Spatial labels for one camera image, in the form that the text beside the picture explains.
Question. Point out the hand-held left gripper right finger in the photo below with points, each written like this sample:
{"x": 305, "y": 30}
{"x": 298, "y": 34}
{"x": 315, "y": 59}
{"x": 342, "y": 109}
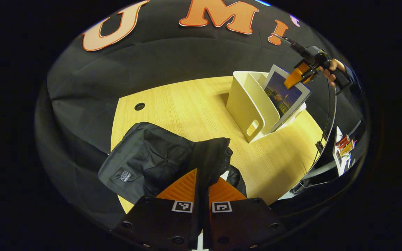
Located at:
{"x": 246, "y": 219}

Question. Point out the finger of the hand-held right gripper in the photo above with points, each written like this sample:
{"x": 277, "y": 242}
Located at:
{"x": 296, "y": 76}

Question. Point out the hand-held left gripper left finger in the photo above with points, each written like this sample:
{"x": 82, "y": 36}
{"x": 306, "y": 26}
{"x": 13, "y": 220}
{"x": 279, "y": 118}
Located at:
{"x": 159, "y": 219}

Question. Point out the blue night city book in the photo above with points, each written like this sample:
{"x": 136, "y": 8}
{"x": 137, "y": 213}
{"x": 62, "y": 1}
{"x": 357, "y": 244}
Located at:
{"x": 284, "y": 101}

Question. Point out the white bookshelf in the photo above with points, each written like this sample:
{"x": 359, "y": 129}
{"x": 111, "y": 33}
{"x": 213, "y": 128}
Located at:
{"x": 246, "y": 101}

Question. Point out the black schoolbag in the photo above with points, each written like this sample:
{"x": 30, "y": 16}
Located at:
{"x": 152, "y": 157}

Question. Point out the white side table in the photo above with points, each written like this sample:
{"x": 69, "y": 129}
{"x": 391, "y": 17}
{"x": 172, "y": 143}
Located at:
{"x": 339, "y": 160}

